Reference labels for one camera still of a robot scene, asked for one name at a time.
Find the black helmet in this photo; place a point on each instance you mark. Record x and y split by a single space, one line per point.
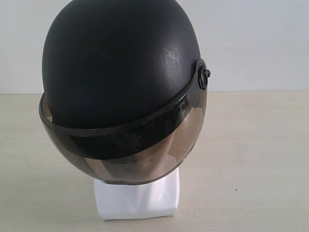
125 88

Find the white mannequin head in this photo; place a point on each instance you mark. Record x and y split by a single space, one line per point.
157 199

